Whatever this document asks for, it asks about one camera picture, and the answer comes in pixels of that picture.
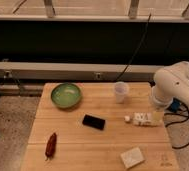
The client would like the translucent plastic cup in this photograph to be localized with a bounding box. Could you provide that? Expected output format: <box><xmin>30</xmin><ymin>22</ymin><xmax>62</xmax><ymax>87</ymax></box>
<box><xmin>114</xmin><ymin>82</ymin><xmax>129</xmax><ymax>103</ymax></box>

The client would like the black smartphone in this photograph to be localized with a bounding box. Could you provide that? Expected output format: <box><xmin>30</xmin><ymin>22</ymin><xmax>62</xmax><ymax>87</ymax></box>
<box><xmin>82</xmin><ymin>115</ymin><xmax>105</xmax><ymax>130</ymax></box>

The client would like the green ceramic bowl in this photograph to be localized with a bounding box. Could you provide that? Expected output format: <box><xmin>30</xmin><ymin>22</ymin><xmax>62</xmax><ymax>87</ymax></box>
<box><xmin>51</xmin><ymin>83</ymin><xmax>82</xmax><ymax>109</ymax></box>

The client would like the beige sponge block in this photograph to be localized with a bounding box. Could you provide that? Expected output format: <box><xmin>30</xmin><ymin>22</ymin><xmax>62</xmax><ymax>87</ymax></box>
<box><xmin>120</xmin><ymin>147</ymin><xmax>145</xmax><ymax>169</ymax></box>

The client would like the blue power box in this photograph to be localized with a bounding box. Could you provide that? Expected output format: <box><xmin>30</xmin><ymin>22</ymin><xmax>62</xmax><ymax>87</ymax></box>
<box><xmin>168</xmin><ymin>99</ymin><xmax>180</xmax><ymax>113</ymax></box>

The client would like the black hanging cable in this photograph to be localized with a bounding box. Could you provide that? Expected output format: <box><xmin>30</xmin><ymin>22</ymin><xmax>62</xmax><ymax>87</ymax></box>
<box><xmin>113</xmin><ymin>13</ymin><xmax>153</xmax><ymax>83</ymax></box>

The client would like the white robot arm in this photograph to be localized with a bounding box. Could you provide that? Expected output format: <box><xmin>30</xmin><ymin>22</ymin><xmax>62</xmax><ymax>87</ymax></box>
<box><xmin>150</xmin><ymin>61</ymin><xmax>189</xmax><ymax>109</ymax></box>

